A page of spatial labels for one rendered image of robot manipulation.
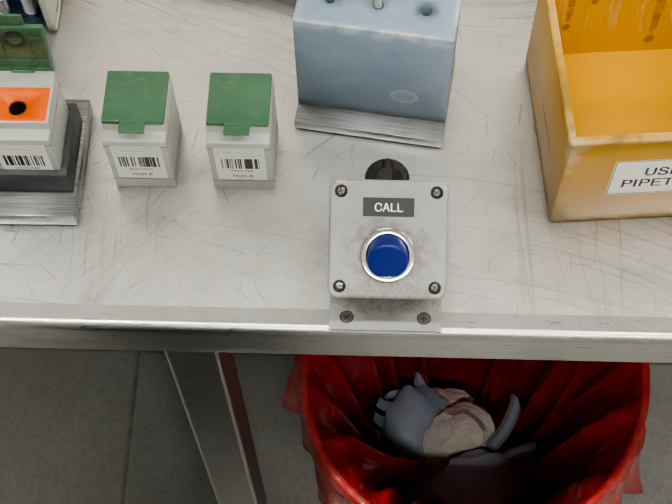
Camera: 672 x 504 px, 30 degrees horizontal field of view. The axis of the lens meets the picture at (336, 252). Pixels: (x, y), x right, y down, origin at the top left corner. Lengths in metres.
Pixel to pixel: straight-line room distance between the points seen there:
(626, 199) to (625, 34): 0.13
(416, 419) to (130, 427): 0.44
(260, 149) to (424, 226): 0.12
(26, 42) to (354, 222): 0.23
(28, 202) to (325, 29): 0.22
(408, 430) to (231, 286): 0.68
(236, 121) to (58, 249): 0.15
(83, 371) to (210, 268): 0.96
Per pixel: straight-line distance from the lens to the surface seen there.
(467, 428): 1.45
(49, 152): 0.80
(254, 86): 0.79
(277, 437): 1.68
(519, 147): 0.85
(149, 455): 1.70
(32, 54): 0.80
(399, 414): 1.45
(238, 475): 1.16
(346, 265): 0.74
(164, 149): 0.80
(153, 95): 0.80
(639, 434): 1.24
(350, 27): 0.78
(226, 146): 0.79
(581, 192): 0.79
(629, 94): 0.88
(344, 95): 0.84
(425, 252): 0.74
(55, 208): 0.83
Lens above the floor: 1.59
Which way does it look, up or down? 63 degrees down
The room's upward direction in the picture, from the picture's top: 2 degrees counter-clockwise
